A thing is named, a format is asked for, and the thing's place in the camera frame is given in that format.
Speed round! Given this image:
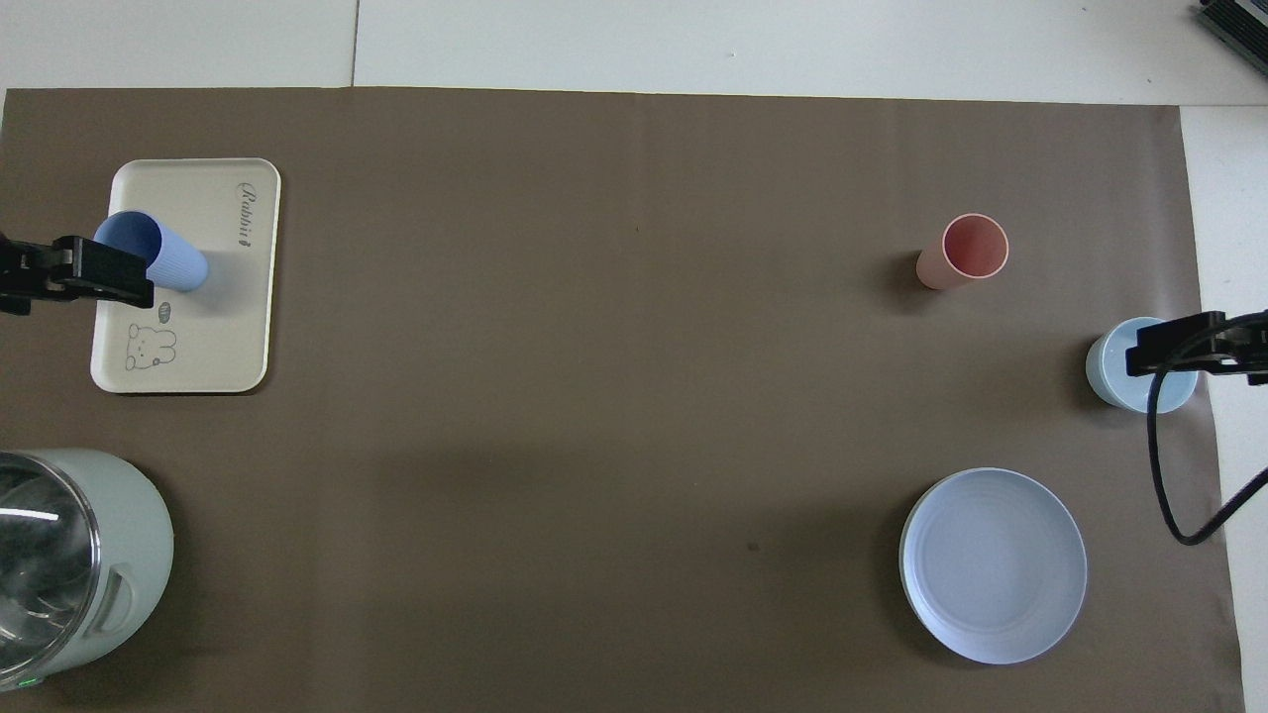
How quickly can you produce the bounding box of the glass pot lid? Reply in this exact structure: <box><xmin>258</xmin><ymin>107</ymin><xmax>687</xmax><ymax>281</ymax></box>
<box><xmin>0</xmin><ymin>454</ymin><xmax>102</xmax><ymax>666</ymax></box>

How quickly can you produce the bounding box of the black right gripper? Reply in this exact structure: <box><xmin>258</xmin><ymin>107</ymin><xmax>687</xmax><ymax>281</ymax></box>
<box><xmin>1125</xmin><ymin>310</ymin><xmax>1268</xmax><ymax>388</ymax></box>

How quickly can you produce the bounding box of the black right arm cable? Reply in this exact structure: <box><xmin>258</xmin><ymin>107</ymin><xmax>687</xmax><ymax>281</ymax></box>
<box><xmin>1146</xmin><ymin>325</ymin><xmax>1268</xmax><ymax>547</ymax></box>

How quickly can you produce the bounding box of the blue plate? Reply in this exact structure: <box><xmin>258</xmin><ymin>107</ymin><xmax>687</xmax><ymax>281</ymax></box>
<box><xmin>898</xmin><ymin>467</ymin><xmax>1089</xmax><ymax>665</ymax></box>

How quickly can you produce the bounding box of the pink cup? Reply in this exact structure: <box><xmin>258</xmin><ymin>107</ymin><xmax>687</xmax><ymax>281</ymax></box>
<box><xmin>916</xmin><ymin>213</ymin><xmax>1010</xmax><ymax>291</ymax></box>

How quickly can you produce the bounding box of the cream rabbit print tray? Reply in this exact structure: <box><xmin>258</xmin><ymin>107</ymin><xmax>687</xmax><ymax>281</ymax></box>
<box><xmin>90</xmin><ymin>157</ymin><xmax>282</xmax><ymax>395</ymax></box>

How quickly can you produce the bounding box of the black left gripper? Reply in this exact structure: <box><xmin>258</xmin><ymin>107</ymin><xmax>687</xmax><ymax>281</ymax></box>
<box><xmin>0</xmin><ymin>234</ymin><xmax>158</xmax><ymax>317</ymax></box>

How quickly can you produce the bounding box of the light blue bowl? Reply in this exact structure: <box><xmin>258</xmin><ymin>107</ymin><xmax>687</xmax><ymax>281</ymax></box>
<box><xmin>1085</xmin><ymin>317</ymin><xmax>1200</xmax><ymax>414</ymax></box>

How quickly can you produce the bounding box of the blue ribbed cup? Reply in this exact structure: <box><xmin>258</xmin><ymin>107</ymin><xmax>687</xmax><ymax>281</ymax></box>
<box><xmin>94</xmin><ymin>210</ymin><xmax>209</xmax><ymax>293</ymax></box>

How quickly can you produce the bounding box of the dark ribbed device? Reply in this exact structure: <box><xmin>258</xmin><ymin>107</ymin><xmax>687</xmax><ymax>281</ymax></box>
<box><xmin>1196</xmin><ymin>0</ymin><xmax>1268</xmax><ymax>78</ymax></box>

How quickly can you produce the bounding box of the brown table mat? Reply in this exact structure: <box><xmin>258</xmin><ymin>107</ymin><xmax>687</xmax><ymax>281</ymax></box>
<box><xmin>0</xmin><ymin>87</ymin><xmax>1247</xmax><ymax>713</ymax></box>

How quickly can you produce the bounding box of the pale green cooking pot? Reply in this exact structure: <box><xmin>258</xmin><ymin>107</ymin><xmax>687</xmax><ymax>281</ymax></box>
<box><xmin>0</xmin><ymin>448</ymin><xmax>176</xmax><ymax>692</ymax></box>

